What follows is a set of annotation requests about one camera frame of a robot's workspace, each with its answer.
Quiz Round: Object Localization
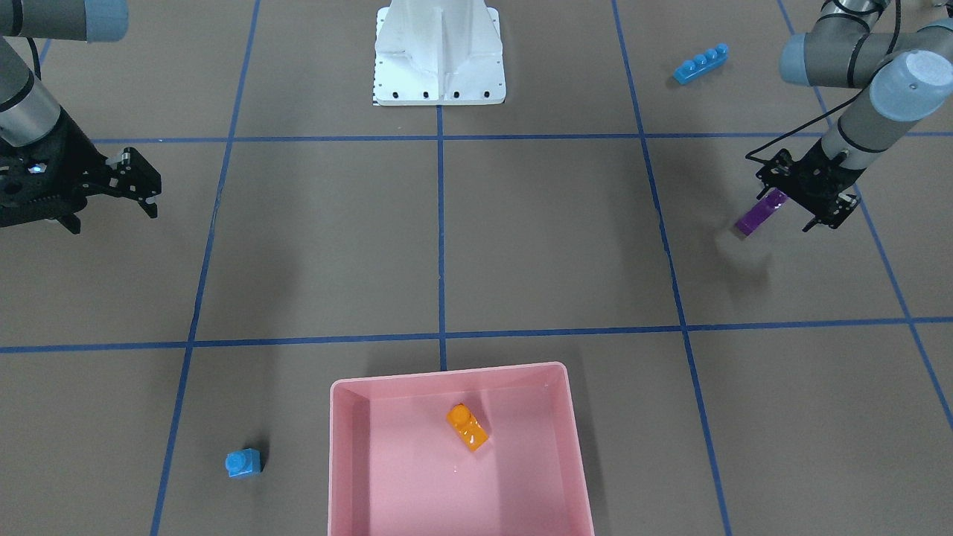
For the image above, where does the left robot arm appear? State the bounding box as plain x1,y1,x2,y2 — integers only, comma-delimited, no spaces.
756,1,952,230

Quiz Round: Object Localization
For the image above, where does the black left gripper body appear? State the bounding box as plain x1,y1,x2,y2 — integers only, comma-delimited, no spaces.
756,140,862,228

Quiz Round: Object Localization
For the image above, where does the pink plastic box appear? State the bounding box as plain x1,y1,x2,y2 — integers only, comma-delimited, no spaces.
327,362,595,535

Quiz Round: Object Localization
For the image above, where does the orange block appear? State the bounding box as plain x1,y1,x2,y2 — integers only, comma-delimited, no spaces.
446,403,489,452

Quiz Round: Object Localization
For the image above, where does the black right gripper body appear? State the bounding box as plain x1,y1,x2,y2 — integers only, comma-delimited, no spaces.
1,112,120,235

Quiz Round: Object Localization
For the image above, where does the purple block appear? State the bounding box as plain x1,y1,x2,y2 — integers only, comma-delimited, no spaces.
734,188,788,237

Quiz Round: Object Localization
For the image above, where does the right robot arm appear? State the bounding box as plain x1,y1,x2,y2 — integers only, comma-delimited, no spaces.
1,1,163,235

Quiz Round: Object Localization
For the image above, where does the long blue block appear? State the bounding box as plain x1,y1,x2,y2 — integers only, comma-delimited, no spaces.
672,43,730,86

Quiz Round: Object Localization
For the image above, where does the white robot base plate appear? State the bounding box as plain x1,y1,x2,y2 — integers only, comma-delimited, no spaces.
372,1,507,106

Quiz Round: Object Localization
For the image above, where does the small blue block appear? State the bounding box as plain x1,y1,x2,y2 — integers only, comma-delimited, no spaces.
224,447,262,479

